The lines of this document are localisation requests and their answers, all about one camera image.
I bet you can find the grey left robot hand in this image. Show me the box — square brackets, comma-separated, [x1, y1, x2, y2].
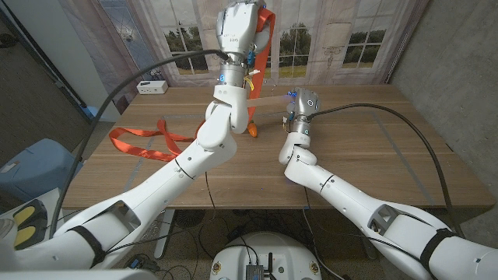
[216, 0, 273, 65]

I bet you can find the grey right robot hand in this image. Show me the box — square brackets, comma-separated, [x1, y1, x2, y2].
[286, 87, 321, 124]

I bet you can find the orange ribbon with roll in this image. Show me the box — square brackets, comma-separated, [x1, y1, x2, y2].
[108, 7, 276, 163]

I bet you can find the wooden slat clip hanger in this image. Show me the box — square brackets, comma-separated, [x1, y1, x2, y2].
[246, 83, 293, 117]

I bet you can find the printed window backdrop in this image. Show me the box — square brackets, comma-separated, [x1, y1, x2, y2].
[130, 0, 429, 87]

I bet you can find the white power strip box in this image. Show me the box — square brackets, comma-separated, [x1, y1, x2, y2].
[136, 80, 169, 96]

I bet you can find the bluish printed backdrop panel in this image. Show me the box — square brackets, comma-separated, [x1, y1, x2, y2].
[58, 0, 164, 114]

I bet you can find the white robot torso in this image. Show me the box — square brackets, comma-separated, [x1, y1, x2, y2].
[209, 231, 323, 280]

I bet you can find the grey box with antenna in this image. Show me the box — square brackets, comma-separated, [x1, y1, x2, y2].
[245, 252, 278, 280]

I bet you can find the metal table leg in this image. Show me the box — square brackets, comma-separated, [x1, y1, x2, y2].
[154, 209, 176, 260]

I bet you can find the blue plastic bin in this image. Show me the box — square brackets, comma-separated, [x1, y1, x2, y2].
[0, 138, 84, 203]

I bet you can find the black yellow foot pedal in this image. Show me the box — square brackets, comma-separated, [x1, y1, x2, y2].
[11, 198, 48, 250]

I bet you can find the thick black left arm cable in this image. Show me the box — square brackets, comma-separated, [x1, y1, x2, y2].
[48, 49, 231, 239]

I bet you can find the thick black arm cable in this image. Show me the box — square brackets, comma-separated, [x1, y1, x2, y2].
[309, 103, 466, 238]
[48, 49, 231, 239]

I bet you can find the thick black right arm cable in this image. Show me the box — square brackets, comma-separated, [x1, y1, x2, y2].
[309, 103, 466, 238]

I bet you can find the thin black left wrist cable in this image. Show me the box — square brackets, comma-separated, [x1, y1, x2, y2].
[204, 172, 217, 213]

